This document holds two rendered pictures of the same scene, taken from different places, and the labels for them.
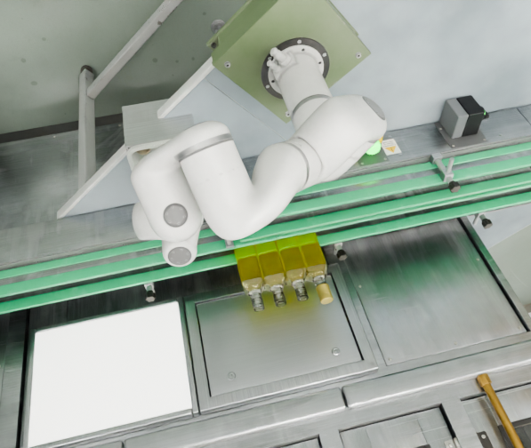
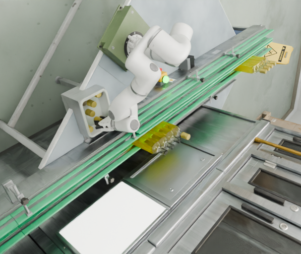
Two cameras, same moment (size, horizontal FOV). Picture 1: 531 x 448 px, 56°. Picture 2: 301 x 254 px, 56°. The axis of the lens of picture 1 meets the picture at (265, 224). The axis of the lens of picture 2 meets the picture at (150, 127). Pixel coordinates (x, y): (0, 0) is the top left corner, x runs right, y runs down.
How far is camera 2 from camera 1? 0.81 m
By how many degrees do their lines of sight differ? 30
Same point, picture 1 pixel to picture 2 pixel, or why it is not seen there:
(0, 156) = not seen: outside the picture
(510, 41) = not seen: hidden behind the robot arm
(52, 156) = not seen: outside the picture
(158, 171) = (140, 53)
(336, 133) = (186, 28)
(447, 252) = (208, 116)
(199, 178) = (163, 41)
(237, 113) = (112, 80)
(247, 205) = (182, 45)
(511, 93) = (195, 51)
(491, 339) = (247, 130)
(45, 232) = (41, 175)
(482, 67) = not seen: hidden behind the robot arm
